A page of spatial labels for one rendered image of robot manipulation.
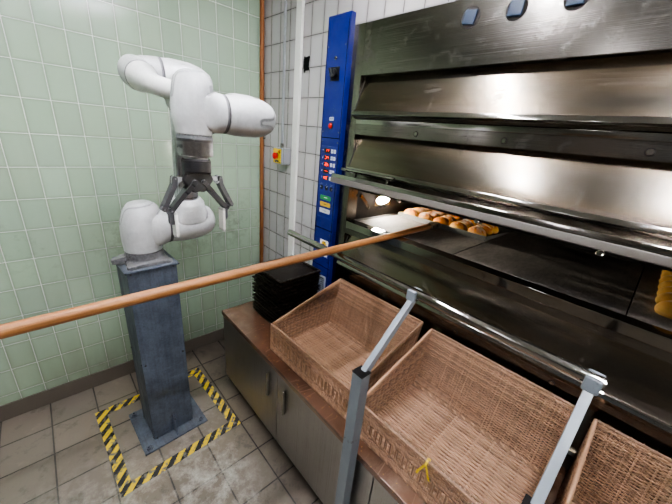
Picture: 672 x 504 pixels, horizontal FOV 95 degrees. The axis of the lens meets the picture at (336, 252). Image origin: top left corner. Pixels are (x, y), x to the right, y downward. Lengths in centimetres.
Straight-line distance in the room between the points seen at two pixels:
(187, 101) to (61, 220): 136
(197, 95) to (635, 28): 113
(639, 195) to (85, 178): 227
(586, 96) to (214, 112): 104
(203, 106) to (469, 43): 94
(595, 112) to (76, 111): 210
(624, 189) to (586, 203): 9
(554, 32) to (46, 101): 204
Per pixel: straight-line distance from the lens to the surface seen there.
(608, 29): 126
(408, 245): 147
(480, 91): 134
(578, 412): 93
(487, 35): 137
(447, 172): 134
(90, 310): 92
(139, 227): 155
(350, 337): 176
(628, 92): 121
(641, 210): 118
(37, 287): 224
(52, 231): 214
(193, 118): 91
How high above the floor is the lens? 162
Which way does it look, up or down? 21 degrees down
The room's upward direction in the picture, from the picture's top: 5 degrees clockwise
